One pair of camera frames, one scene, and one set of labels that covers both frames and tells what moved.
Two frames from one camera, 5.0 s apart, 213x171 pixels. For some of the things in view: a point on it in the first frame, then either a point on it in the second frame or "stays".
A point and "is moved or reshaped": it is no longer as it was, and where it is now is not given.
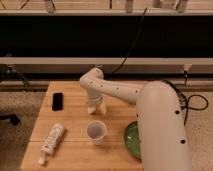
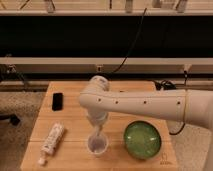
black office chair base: x=14 y=119 stays
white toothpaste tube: x=51 y=142 stays
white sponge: x=98 y=108 is moved or reshaped
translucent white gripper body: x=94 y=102 to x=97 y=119
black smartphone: x=58 y=101 stays
